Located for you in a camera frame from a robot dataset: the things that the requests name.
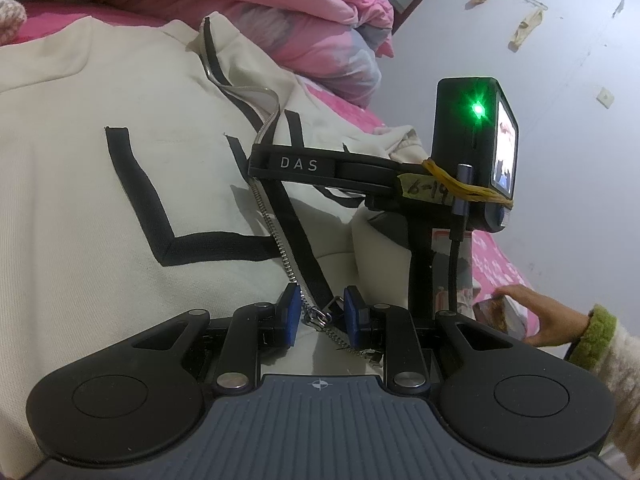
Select beige zip jacket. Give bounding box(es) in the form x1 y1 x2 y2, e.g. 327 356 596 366
0 11 436 466

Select person's right hand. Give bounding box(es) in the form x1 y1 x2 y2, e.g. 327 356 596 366
492 285 592 349

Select long hanging cloth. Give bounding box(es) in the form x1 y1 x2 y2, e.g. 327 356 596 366
509 9 544 52

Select pink grey quilt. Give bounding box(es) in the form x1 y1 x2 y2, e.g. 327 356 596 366
0 0 397 109

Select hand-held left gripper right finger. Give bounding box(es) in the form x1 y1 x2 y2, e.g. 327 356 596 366
344 285 538 395

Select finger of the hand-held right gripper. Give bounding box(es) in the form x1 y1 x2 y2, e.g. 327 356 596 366
248 144 268 178

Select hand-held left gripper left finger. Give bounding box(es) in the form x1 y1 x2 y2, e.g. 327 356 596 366
127 282 303 395

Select pink floral blanket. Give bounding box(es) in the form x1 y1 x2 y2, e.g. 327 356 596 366
0 0 533 321

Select white folded clothes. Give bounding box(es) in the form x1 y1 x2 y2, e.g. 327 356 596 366
0 0 27 46

